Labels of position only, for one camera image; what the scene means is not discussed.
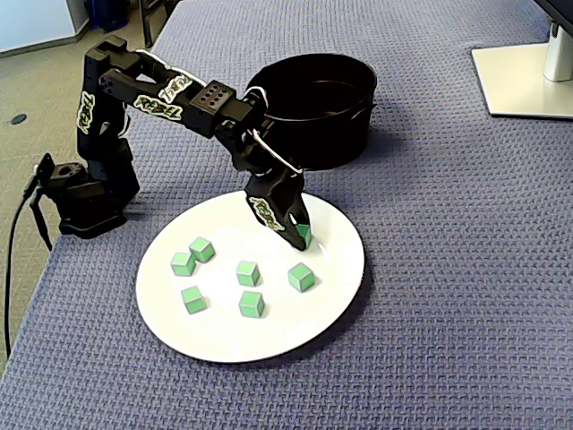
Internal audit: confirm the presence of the long black cable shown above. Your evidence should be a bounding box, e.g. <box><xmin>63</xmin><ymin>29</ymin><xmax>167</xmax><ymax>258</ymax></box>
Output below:
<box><xmin>3</xmin><ymin>176</ymin><xmax>44</xmax><ymax>359</ymax></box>

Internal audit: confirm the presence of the white round plate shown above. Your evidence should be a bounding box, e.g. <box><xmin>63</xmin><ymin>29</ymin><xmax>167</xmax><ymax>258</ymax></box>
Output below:
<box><xmin>134</xmin><ymin>186</ymin><xmax>366</xmax><ymax>365</ymax></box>

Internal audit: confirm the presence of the black round container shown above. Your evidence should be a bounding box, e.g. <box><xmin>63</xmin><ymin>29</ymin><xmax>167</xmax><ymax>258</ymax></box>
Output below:
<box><xmin>244</xmin><ymin>52</ymin><xmax>380</xmax><ymax>172</ymax></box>

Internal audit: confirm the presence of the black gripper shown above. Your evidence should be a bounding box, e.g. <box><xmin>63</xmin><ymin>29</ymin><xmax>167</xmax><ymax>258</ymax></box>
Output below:
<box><xmin>243</xmin><ymin>164</ymin><xmax>312</xmax><ymax>251</ymax></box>

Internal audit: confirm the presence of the blue waffle cloth mat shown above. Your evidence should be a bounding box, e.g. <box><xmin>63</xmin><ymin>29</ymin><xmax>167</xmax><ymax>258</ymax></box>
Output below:
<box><xmin>0</xmin><ymin>0</ymin><xmax>573</xmax><ymax>430</ymax></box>

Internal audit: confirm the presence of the dark metal furniture leg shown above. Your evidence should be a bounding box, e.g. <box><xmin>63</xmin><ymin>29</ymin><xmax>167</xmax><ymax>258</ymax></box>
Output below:
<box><xmin>137</xmin><ymin>0</ymin><xmax>183</xmax><ymax>49</ymax></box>

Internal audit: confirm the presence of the white monitor stand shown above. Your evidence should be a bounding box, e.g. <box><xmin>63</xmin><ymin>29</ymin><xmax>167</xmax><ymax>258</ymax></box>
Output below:
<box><xmin>470</xmin><ymin>21</ymin><xmax>573</xmax><ymax>121</ymax></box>

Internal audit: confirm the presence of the short black power cable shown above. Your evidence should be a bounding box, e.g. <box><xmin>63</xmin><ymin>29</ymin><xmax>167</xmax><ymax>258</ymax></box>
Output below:
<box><xmin>29</xmin><ymin>190</ymin><xmax>54</xmax><ymax>252</ymax></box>

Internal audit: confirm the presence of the dark blue bin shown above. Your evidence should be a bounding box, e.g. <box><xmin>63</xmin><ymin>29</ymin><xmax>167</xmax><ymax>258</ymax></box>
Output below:
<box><xmin>83</xmin><ymin>0</ymin><xmax>132</xmax><ymax>32</ymax></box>

